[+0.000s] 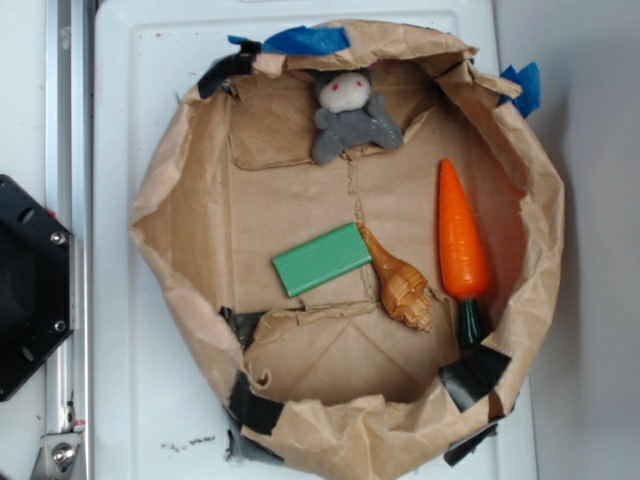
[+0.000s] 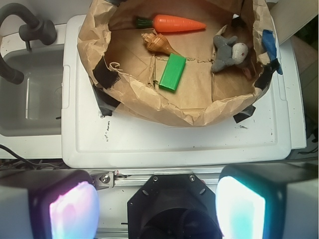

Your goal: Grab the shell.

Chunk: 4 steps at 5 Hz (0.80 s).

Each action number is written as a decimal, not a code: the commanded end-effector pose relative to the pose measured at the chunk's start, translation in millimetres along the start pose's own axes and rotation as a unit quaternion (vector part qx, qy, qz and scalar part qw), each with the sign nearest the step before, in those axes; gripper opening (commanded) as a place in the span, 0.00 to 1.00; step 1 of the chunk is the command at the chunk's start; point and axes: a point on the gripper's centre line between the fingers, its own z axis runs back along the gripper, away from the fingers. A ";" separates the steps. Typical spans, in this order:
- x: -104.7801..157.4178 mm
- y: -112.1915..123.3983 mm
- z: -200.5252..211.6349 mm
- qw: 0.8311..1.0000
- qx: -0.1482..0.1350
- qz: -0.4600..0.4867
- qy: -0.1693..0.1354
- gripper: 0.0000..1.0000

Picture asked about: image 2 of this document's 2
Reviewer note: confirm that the dark grey toy faucet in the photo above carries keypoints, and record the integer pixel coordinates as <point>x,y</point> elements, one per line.
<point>34,28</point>

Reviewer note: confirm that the orange plastic toy carrot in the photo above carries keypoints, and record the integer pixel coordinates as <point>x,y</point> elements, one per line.
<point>169,23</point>

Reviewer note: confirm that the grey toy sink basin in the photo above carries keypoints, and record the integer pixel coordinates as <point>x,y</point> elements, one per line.
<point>30,112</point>

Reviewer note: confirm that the aluminium extrusion rail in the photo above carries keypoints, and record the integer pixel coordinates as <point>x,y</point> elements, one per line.
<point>109,178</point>

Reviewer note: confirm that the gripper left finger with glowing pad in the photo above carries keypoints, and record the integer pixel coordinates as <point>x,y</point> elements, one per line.
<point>48,204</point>

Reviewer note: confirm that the white plastic bin lid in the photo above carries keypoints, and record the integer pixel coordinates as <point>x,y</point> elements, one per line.
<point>90,140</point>

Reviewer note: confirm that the crumpled brown paper bag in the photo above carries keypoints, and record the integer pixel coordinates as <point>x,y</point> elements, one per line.
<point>202,98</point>

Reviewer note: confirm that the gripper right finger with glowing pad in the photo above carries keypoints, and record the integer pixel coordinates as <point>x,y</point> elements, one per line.
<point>268,201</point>

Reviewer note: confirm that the green rectangular block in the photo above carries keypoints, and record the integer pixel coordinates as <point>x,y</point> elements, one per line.
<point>172,73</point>

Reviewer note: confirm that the grey plush toy animal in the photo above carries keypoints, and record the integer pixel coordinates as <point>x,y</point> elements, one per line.
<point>229,52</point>

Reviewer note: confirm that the black octagonal mount plate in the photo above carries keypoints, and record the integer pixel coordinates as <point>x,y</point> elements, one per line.
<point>173,207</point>

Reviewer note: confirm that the tan spiral sea shell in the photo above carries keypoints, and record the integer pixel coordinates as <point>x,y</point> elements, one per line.
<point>158,43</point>

